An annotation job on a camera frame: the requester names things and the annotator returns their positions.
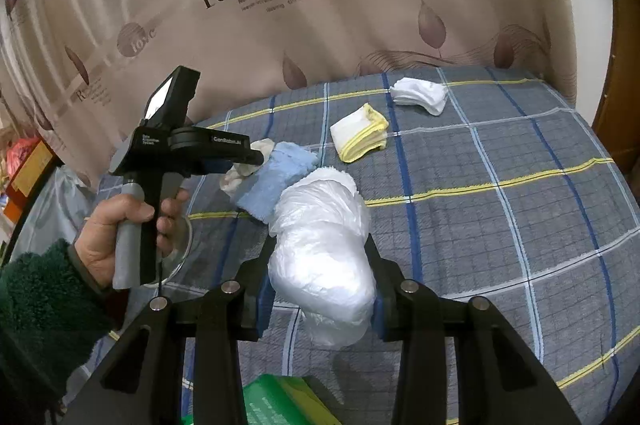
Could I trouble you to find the cream scrunchie cloth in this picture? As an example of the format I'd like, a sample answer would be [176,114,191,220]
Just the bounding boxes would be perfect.
[219,138,276,198]

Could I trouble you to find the light blue towel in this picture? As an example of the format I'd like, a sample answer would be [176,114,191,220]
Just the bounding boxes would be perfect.
[231,141,319,223]

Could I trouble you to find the white plastic bag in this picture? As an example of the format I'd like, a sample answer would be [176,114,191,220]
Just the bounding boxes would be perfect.
[268,167,376,348]

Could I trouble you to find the yellow edged white cloth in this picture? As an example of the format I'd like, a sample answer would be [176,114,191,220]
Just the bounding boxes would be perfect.
[330,104,388,164]

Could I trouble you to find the white socks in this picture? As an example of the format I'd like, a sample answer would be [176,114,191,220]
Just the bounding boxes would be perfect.
[390,78,448,116]

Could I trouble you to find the person left hand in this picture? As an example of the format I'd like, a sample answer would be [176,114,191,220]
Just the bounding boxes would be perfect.
[74,189,190,289]

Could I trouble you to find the dark green fleece sleeve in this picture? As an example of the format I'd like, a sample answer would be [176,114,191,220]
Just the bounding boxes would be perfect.
[1,240,128,424]

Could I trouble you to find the stainless steel bowl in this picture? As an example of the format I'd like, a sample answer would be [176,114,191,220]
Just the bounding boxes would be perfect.
[160,215,193,282]

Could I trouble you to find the orange red cardboard box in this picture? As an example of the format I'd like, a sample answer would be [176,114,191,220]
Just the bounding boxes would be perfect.
[2,137,55,225]

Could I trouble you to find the green printed packet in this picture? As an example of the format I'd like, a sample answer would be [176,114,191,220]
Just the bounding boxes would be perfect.
[182,373,342,425]

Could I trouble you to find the beige leaf print curtain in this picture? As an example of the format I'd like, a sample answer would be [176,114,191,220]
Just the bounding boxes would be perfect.
[1,0,577,183]

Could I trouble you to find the plaid grey bed sheet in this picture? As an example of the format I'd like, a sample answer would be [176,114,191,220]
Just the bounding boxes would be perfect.
[163,68,639,424]

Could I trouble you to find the brown wooden door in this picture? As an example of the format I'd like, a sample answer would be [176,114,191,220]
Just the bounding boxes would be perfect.
[592,0,640,174]

